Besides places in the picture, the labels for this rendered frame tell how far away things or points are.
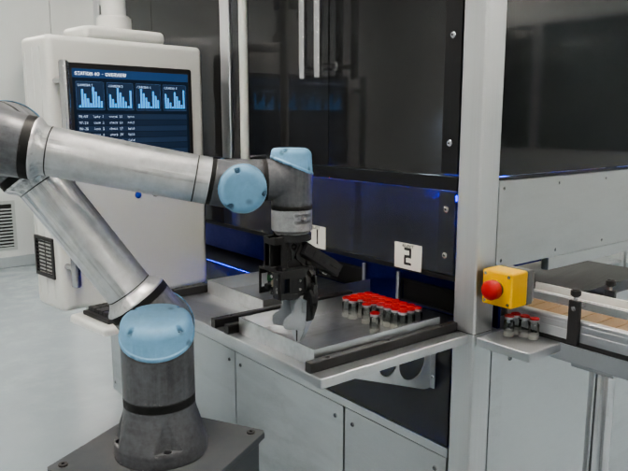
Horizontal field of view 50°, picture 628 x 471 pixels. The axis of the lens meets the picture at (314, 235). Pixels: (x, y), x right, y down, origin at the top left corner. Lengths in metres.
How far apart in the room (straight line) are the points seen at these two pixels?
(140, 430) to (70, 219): 0.37
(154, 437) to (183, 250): 1.12
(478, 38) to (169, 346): 0.83
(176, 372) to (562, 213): 0.98
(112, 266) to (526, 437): 1.05
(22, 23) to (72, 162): 5.68
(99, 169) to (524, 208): 0.91
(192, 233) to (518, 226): 1.07
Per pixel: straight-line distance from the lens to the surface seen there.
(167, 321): 1.09
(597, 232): 1.81
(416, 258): 1.53
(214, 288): 1.76
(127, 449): 1.14
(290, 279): 1.20
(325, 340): 1.39
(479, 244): 1.42
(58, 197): 1.19
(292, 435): 2.08
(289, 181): 1.18
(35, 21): 6.75
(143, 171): 1.04
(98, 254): 1.20
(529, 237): 1.56
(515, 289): 1.38
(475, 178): 1.41
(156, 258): 2.11
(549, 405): 1.79
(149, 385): 1.09
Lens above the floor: 1.33
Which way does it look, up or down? 10 degrees down
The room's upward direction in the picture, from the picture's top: straight up
